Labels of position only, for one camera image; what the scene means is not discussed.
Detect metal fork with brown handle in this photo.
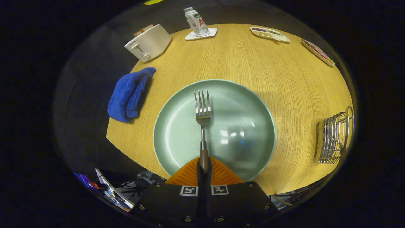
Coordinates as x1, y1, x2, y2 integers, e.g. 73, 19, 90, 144
194, 89, 212, 173

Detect blue towel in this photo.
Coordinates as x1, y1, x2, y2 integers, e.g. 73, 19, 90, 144
107, 67, 156, 123

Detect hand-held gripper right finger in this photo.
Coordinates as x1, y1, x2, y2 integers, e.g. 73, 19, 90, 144
204, 157, 279, 228

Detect plate of toy food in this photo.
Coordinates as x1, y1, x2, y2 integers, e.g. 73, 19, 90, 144
301, 38, 336, 67

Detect toast slices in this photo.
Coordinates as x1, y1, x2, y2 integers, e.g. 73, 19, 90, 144
133, 24, 154, 37

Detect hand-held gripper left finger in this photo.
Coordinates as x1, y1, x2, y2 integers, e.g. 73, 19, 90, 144
131, 157, 205, 228

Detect pale green plate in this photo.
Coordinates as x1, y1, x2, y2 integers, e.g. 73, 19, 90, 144
153, 79, 277, 183

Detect white square coaster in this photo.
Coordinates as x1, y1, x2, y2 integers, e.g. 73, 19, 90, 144
185, 28, 218, 41

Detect white toaster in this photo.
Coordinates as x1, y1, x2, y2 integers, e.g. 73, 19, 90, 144
124, 24, 173, 63

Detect metal wire basket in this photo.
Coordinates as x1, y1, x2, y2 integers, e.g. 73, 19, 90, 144
314, 106, 355, 164

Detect small clear plastic bottle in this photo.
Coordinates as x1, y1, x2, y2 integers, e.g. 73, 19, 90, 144
183, 7, 210, 37

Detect white divided condiment tray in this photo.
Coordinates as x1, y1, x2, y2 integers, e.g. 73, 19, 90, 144
249, 26, 291, 43

